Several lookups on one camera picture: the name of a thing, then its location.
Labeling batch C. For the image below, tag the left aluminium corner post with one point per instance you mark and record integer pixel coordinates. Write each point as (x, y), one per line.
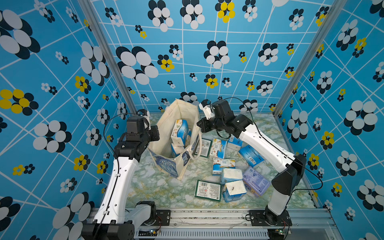
(106, 50)

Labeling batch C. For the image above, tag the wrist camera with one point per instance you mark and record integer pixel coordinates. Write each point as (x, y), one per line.
(146, 114)
(205, 106)

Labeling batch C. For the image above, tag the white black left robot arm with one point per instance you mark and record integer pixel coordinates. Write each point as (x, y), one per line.
(112, 221)

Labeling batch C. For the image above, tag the blue white tissue box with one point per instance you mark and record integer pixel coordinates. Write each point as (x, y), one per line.
(179, 132)

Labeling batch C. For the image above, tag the aluminium front rail frame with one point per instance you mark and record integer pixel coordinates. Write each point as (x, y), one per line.
(235, 224)

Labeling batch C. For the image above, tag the blue tissue pack white top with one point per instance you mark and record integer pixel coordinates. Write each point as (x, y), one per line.
(234, 191)

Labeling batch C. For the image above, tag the cream canvas tote bag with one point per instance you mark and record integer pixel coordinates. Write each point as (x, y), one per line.
(161, 150)

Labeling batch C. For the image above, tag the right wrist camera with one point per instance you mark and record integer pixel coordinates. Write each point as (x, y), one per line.
(205, 106)

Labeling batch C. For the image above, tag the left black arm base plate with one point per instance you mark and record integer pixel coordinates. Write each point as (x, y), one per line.
(162, 218)

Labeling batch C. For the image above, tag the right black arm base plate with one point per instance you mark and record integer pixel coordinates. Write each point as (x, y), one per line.
(266, 218)

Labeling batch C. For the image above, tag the aluminium corner post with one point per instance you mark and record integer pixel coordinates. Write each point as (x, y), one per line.
(106, 50)
(324, 29)

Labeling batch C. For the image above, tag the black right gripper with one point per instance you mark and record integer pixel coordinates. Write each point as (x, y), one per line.
(204, 125)

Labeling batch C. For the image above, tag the white blue printed tissue pack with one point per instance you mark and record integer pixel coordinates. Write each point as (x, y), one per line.
(218, 149)

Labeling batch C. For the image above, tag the colourful small tissue pack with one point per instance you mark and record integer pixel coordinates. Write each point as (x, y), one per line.
(220, 164)

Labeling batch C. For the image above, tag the green flat tissue pack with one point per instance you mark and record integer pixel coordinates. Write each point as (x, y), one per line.
(208, 191)

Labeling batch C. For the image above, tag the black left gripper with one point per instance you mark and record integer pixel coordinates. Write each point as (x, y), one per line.
(155, 135)

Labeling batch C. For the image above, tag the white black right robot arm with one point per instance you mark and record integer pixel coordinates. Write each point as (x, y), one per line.
(291, 168)

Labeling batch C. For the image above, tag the right aluminium corner post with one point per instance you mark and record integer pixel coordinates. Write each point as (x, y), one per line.
(324, 29)

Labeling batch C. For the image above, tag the blue white front tissue pack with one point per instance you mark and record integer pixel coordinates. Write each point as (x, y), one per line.
(176, 150)

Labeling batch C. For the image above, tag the blue tissue pack rear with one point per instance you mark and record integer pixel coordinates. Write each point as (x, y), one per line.
(234, 143)

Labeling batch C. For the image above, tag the green white tissue pack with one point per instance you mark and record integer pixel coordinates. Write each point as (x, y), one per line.
(205, 149)

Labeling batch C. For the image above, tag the purple tissue pack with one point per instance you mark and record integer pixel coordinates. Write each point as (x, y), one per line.
(256, 183)

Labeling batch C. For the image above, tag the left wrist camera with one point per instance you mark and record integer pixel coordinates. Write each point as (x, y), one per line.
(146, 114)

